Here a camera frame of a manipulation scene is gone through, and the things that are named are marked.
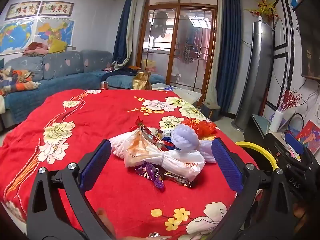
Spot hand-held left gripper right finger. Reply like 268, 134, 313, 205
211, 137, 295, 240

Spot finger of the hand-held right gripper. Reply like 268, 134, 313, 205
264, 133, 288, 168
284, 132, 317, 165

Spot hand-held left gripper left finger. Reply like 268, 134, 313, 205
26, 139, 118, 240

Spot yellow rimmed black trash bin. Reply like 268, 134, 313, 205
235, 141, 278, 173

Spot white plastic bag red print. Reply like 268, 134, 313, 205
110, 129, 140, 158

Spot lavender plastic bag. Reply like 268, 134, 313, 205
171, 124, 217, 164

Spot white plastic bag orange print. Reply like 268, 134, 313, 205
124, 130, 206, 182

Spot colourful painting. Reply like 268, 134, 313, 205
295, 120, 320, 155

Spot dark television cabinet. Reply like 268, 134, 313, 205
244, 114, 320, 155

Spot purple card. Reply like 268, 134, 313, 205
269, 111, 295, 130

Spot white vase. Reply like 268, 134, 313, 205
269, 110, 284, 133

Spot red berry branches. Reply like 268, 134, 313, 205
277, 89, 303, 113

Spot dark candy bar wrapper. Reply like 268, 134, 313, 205
162, 171, 193, 188

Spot red floral blanket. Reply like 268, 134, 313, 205
0, 89, 263, 240

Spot purple snack wrapper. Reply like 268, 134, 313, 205
135, 162, 166, 192

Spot red foil wrapper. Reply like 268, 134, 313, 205
135, 116, 148, 131

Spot beige curtain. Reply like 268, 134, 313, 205
112, 0, 139, 69
197, 0, 225, 107

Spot silver standing air conditioner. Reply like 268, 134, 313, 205
231, 21, 274, 132

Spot grey coffee table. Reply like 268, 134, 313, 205
151, 82, 203, 105

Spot blue grey sofa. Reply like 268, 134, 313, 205
0, 49, 167, 130

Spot gold paper bag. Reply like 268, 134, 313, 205
132, 70, 152, 90

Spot yellow cardboard box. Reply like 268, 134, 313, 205
142, 59, 158, 73

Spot blue curtain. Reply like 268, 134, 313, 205
215, 0, 243, 115
112, 0, 133, 64

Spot orange patterned quilt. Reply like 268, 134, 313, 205
0, 66, 40, 97

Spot yellow pillow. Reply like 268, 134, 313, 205
48, 39, 68, 54

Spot pink red clothes pile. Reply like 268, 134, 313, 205
22, 41, 49, 57

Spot wooden glass door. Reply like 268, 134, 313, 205
136, 0, 218, 90

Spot yellow red artificial flowers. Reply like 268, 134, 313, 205
246, 0, 279, 22

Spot country map poster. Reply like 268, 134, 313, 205
35, 19, 75, 47

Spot world map poster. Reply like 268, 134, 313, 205
0, 20, 35, 55

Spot framed calligraphy picture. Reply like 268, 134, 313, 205
40, 1, 75, 17
5, 1, 42, 20

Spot black cable loop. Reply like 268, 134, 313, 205
287, 112, 305, 135

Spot wall television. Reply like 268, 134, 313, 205
295, 0, 320, 80

